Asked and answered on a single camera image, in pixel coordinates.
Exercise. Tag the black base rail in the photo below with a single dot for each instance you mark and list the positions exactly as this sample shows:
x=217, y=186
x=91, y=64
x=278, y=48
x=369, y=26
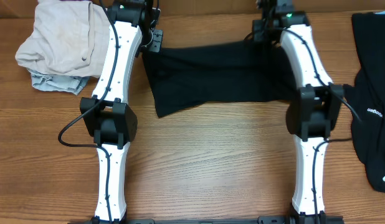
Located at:
x=211, y=221

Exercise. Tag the black t-shirt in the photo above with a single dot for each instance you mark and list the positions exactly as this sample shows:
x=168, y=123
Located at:
x=232, y=72

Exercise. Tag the light blue folded garment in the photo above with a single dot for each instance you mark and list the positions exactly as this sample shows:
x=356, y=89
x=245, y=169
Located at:
x=62, y=83

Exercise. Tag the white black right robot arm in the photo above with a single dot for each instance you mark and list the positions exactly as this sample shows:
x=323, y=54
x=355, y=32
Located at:
x=312, y=115

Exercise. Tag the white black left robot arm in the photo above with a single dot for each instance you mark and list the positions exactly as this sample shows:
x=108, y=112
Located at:
x=107, y=115

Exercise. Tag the black garment pile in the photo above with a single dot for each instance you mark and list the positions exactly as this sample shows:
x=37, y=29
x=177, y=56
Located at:
x=367, y=96

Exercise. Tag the beige folded garment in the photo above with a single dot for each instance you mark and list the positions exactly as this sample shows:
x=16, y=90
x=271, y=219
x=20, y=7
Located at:
x=69, y=38

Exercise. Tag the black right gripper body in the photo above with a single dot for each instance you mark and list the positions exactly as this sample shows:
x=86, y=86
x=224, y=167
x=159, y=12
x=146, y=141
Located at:
x=262, y=33

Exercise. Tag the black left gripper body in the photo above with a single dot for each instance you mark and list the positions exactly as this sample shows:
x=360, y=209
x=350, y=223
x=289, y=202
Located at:
x=153, y=43

